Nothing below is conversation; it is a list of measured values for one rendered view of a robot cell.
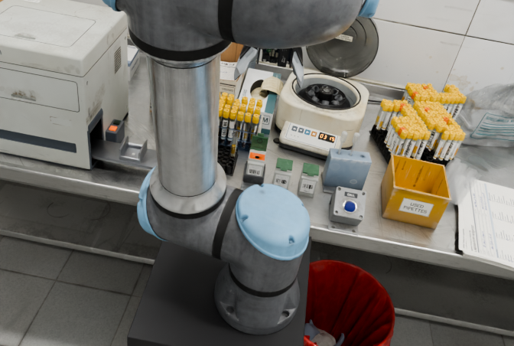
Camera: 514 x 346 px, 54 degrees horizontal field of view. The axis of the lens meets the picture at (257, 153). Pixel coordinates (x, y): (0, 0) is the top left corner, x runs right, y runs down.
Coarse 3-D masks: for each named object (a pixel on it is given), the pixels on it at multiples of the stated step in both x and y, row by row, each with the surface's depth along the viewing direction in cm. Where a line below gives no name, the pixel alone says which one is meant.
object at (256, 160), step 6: (252, 150) 123; (252, 156) 121; (258, 156) 121; (264, 156) 121; (252, 162) 120; (258, 162) 120; (264, 162) 120; (252, 168) 121; (258, 168) 120; (252, 174) 122; (258, 174) 121
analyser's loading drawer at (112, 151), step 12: (96, 144) 122; (108, 144) 123; (120, 144) 123; (132, 144) 122; (144, 144) 120; (96, 156) 119; (108, 156) 119; (120, 156) 118; (132, 156) 120; (144, 156) 121; (156, 156) 122
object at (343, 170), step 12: (336, 156) 122; (348, 156) 122; (360, 156) 123; (324, 168) 127; (336, 168) 123; (348, 168) 123; (360, 168) 123; (324, 180) 125; (336, 180) 125; (348, 180) 125; (360, 180) 125
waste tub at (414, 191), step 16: (400, 160) 126; (416, 160) 125; (384, 176) 129; (400, 176) 129; (416, 176) 128; (432, 176) 127; (384, 192) 125; (400, 192) 116; (416, 192) 115; (432, 192) 128; (448, 192) 116; (384, 208) 121; (400, 208) 119; (416, 208) 118; (432, 208) 117; (416, 224) 121; (432, 224) 120
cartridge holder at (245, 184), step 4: (244, 168) 127; (264, 168) 124; (244, 172) 122; (264, 172) 123; (244, 176) 122; (248, 176) 122; (252, 176) 122; (256, 176) 122; (260, 176) 122; (264, 176) 125; (244, 180) 122; (248, 180) 122; (252, 180) 122; (256, 180) 122; (260, 180) 122; (244, 184) 122; (248, 184) 122; (252, 184) 122; (260, 184) 123; (240, 188) 122; (244, 188) 122
